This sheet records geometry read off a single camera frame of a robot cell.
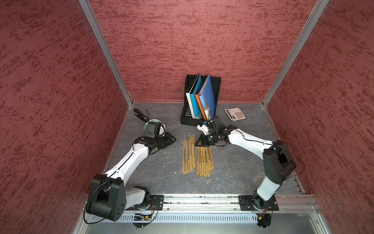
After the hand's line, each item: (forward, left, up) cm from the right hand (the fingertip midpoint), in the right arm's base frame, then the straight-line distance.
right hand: (196, 146), depth 84 cm
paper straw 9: (-4, -9, -11) cm, 15 cm away
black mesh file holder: (+24, +6, -3) cm, 25 cm away
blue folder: (+38, -11, +5) cm, 40 cm away
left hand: (+2, +14, +2) cm, 14 cm away
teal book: (+24, +1, +13) cm, 27 cm away
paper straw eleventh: (-5, -2, -10) cm, 11 cm away
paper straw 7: (-4, -6, -11) cm, 13 cm away
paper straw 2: (-10, +5, -10) cm, 15 cm away
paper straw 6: (-5, -4, -11) cm, 13 cm away
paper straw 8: (-5, -7, -11) cm, 14 cm away
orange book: (+24, -2, +18) cm, 30 cm away
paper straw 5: (-5, -1, -9) cm, 11 cm away
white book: (+25, +4, +18) cm, 31 cm away
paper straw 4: (+5, +2, -10) cm, 11 cm away
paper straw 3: (0, +4, -11) cm, 11 cm away
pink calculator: (+33, -32, -10) cm, 47 cm away
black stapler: (+32, +43, -8) cm, 54 cm away
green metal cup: (+16, +28, +5) cm, 33 cm away
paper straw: (-2, +8, -10) cm, 13 cm away
